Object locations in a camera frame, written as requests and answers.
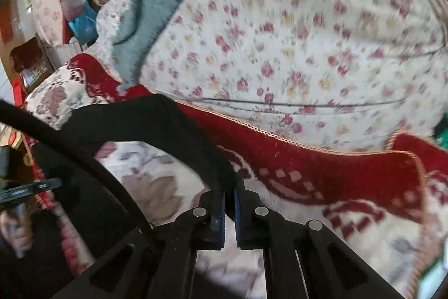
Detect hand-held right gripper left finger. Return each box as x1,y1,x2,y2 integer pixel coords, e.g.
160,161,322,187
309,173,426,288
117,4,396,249
52,190,226,299

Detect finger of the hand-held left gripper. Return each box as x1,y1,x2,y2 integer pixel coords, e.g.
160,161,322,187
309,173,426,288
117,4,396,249
14,177,64,203

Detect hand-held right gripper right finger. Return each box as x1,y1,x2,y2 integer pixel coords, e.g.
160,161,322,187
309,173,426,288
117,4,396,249
234,172,403,299

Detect black pants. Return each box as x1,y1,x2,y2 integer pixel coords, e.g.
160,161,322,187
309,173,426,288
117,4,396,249
30,95,236,286

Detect person's left hand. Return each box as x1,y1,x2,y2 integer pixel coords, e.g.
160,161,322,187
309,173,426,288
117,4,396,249
0,208,34,251

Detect red floral blanket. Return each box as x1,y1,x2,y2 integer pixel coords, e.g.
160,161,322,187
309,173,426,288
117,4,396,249
21,53,448,299

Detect dark red cloth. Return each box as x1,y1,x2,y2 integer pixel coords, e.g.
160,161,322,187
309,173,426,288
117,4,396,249
10,38,43,73

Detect blue plastic bag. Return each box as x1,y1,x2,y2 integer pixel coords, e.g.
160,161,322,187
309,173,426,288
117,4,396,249
68,5,99,44

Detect floral bedding stack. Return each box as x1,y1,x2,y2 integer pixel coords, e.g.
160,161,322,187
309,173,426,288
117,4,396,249
30,0,67,47

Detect clear plastic bag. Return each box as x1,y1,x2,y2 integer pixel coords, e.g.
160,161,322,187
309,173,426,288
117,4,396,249
61,0,86,21

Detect white floral quilt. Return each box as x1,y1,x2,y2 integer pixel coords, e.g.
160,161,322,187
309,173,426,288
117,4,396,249
94,0,448,152

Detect thick black cable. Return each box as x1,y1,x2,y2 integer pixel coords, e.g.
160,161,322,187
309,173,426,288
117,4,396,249
0,99,155,237

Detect thin black cable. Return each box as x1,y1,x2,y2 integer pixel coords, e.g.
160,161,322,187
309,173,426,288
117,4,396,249
196,40,448,110

